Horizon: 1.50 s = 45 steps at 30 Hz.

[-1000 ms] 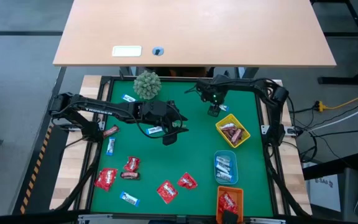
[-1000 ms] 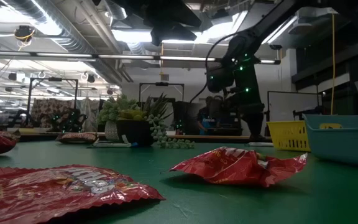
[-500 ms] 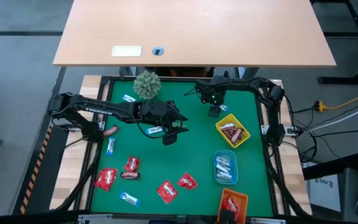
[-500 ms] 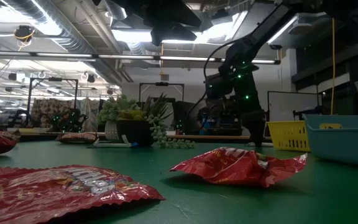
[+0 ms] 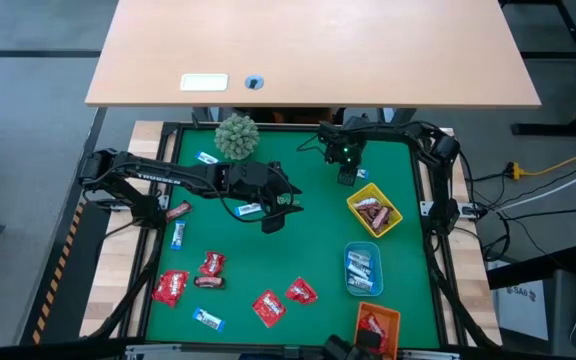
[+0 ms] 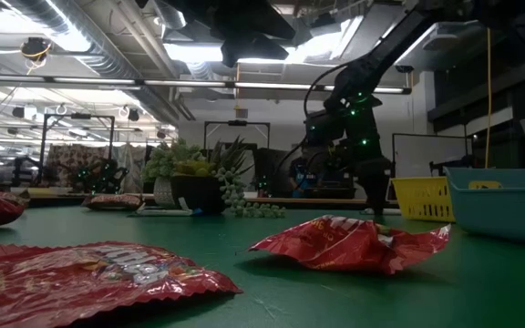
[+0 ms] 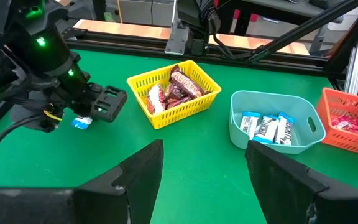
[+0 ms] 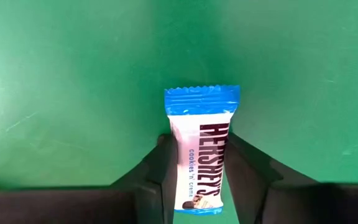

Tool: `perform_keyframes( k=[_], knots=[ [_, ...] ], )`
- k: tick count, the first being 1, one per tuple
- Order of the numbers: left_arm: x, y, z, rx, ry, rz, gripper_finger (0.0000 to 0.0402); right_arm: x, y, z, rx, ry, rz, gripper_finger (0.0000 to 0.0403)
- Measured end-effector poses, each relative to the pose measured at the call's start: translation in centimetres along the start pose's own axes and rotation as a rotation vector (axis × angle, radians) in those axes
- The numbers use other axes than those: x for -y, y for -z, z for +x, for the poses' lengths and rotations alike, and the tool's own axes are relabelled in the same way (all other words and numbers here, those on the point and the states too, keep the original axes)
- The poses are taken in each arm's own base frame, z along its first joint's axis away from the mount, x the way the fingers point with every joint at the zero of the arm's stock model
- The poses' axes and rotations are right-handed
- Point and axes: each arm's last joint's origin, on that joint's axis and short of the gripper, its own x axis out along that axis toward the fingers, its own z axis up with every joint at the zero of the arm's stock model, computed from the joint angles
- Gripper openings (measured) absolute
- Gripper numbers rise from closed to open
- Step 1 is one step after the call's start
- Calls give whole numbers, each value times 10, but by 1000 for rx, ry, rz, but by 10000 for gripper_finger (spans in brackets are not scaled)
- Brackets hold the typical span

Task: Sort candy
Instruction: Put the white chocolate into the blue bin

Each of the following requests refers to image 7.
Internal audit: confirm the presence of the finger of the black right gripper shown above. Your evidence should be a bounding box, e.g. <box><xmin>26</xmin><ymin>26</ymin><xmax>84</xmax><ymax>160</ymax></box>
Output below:
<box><xmin>90</xmin><ymin>85</ymin><xmax>129</xmax><ymax>124</ymax></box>

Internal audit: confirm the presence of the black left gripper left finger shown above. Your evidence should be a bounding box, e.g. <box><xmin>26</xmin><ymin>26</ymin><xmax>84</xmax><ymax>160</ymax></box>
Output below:
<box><xmin>73</xmin><ymin>139</ymin><xmax>165</xmax><ymax>224</ymax></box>

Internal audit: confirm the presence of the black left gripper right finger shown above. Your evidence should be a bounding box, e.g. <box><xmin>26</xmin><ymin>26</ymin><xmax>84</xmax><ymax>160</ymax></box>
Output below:
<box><xmin>245</xmin><ymin>141</ymin><xmax>329</xmax><ymax>224</ymax></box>

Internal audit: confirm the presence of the blue white candy bar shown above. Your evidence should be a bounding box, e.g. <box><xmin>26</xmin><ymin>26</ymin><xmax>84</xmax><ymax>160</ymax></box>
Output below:
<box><xmin>239</xmin><ymin>111</ymin><xmax>261</xmax><ymax>141</ymax></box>
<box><xmin>70</xmin><ymin>116</ymin><xmax>93</xmax><ymax>131</ymax></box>
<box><xmin>273</xmin><ymin>111</ymin><xmax>295</xmax><ymax>146</ymax></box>
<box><xmin>252</xmin><ymin>114</ymin><xmax>280</xmax><ymax>144</ymax></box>

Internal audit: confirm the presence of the red white candy bar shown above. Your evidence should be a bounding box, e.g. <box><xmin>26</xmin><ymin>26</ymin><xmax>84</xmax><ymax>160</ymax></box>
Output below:
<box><xmin>145</xmin><ymin>82</ymin><xmax>167</xmax><ymax>115</ymax></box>

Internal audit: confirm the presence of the dark red candy bar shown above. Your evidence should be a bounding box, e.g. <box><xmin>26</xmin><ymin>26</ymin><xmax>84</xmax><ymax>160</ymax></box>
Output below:
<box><xmin>165</xmin><ymin>96</ymin><xmax>194</xmax><ymax>110</ymax></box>
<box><xmin>163</xmin><ymin>83</ymin><xmax>186</xmax><ymax>103</ymax></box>
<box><xmin>168</xmin><ymin>64</ymin><xmax>211</xmax><ymax>99</ymax></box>

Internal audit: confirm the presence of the yellow plastic basket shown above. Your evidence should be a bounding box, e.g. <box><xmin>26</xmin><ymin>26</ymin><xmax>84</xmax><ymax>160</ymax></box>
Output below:
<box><xmin>126</xmin><ymin>60</ymin><xmax>223</xmax><ymax>130</ymax></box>

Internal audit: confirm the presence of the red Skittles candy bag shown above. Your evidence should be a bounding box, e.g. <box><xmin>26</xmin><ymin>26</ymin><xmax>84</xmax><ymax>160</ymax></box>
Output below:
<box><xmin>331</xmin><ymin>114</ymin><xmax>358</xmax><ymax>138</ymax></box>

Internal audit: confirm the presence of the green table mat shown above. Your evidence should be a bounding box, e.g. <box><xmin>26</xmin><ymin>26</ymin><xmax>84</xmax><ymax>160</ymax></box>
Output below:
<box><xmin>0</xmin><ymin>49</ymin><xmax>358</xmax><ymax>224</ymax></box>

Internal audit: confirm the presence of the light blue plastic bin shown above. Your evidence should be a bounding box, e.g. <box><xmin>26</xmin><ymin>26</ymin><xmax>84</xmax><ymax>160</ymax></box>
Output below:
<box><xmin>228</xmin><ymin>90</ymin><xmax>327</xmax><ymax>156</ymax></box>

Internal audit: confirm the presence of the orange plastic basket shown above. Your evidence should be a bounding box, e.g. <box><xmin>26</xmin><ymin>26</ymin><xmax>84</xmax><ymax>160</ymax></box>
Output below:
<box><xmin>316</xmin><ymin>87</ymin><xmax>358</xmax><ymax>159</ymax></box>

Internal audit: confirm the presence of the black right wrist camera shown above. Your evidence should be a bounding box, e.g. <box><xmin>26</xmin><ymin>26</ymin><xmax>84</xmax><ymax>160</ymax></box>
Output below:
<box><xmin>9</xmin><ymin>104</ymin><xmax>63</xmax><ymax>134</ymax></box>

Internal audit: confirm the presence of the black aluminium table frame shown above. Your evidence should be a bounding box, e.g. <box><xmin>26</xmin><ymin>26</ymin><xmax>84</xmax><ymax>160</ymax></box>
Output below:
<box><xmin>0</xmin><ymin>0</ymin><xmax>358</xmax><ymax>141</ymax></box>

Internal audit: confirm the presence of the yellow power cable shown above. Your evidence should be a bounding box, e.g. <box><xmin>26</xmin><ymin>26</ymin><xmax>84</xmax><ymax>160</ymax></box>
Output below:
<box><xmin>116</xmin><ymin>0</ymin><xmax>123</xmax><ymax>23</ymax></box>

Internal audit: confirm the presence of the white cable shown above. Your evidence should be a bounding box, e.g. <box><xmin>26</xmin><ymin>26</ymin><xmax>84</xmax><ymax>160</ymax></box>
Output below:
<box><xmin>171</xmin><ymin>0</ymin><xmax>178</xmax><ymax>24</ymax></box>

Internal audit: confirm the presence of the silver aluminium rail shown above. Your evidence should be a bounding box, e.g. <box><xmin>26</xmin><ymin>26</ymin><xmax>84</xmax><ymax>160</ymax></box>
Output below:
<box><xmin>342</xmin><ymin>39</ymin><xmax>358</xmax><ymax>96</ymax></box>

